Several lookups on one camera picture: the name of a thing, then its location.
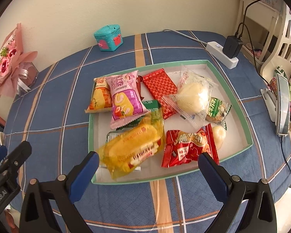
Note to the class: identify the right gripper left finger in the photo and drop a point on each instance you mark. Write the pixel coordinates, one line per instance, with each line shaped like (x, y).
(37, 214)

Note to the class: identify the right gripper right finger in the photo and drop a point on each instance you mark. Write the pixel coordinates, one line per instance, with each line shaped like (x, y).
(259, 214)

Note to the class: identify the white jelly pudding cup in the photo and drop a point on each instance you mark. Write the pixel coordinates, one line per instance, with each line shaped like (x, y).
(219, 135)

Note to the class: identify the orange swiss roll packet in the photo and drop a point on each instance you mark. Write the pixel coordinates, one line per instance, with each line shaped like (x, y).
(101, 97)

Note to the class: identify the red cartoon snack bag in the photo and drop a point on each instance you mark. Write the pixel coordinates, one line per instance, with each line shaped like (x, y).
(182, 148)

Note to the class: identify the yellow cake roll packet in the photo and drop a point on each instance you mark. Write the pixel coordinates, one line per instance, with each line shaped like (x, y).
(123, 154)

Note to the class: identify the green striped bun packet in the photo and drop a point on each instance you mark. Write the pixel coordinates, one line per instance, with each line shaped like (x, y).
(217, 111)

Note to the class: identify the pink swiss roll packet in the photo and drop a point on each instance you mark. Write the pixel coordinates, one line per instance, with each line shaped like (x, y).
(126, 103)

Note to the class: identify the white bun clear bag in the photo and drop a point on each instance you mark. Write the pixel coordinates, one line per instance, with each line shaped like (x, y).
(192, 98)

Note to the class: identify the red patterned packet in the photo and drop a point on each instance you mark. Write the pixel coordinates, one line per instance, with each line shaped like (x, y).
(159, 84)

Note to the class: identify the green white biscuit packet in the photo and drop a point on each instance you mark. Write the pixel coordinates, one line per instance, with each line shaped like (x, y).
(113, 134)

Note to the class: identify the dark red snack packet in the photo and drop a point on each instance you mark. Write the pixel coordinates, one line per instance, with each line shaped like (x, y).
(138, 85)

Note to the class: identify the blue plaid tablecloth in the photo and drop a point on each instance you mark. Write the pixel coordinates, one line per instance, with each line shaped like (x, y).
(52, 119)

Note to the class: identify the pink flower bouquet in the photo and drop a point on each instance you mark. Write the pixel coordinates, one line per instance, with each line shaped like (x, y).
(17, 71)

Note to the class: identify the smartphone on white stand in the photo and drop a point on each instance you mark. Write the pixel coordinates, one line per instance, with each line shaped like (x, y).
(278, 105)

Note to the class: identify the green rimmed white tray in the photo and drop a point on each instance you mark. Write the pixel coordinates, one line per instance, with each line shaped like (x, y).
(238, 136)

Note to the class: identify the teal toy house box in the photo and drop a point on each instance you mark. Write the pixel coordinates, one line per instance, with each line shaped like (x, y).
(109, 37)

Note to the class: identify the white power strip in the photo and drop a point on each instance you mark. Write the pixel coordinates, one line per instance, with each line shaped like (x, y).
(216, 50)

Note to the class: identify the black power adapter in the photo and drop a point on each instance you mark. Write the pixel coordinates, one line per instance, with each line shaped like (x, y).
(232, 46)

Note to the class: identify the white wooden shelf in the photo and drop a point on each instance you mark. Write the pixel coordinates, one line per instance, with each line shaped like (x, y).
(264, 19)

